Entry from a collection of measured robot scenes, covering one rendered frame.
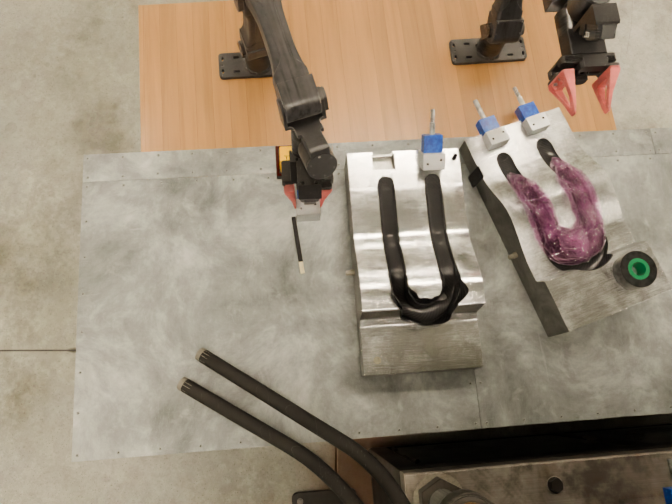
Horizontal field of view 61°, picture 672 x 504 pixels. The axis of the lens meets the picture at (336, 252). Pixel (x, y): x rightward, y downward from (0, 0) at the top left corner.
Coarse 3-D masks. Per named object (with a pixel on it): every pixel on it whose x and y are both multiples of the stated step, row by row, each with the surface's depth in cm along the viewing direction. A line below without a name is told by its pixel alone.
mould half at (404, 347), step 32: (352, 160) 130; (416, 160) 131; (448, 160) 132; (352, 192) 129; (416, 192) 130; (448, 192) 130; (352, 224) 127; (416, 224) 128; (448, 224) 128; (352, 256) 132; (384, 256) 124; (416, 256) 124; (384, 288) 119; (416, 288) 119; (480, 288) 120; (384, 320) 124; (384, 352) 123; (416, 352) 123; (448, 352) 123; (480, 352) 124
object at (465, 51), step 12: (456, 48) 149; (468, 48) 149; (480, 48) 147; (492, 48) 144; (504, 48) 150; (516, 48) 150; (456, 60) 148; (468, 60) 148; (480, 60) 148; (492, 60) 148; (504, 60) 149; (516, 60) 149
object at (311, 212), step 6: (300, 204) 119; (312, 204) 120; (318, 204) 120; (300, 210) 119; (306, 210) 119; (312, 210) 119; (318, 210) 119; (300, 216) 120; (306, 216) 120; (312, 216) 121; (318, 216) 121
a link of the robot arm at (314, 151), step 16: (320, 96) 101; (288, 128) 103; (304, 128) 102; (320, 128) 102; (304, 144) 102; (320, 144) 99; (304, 160) 102; (320, 160) 100; (336, 160) 102; (320, 176) 103
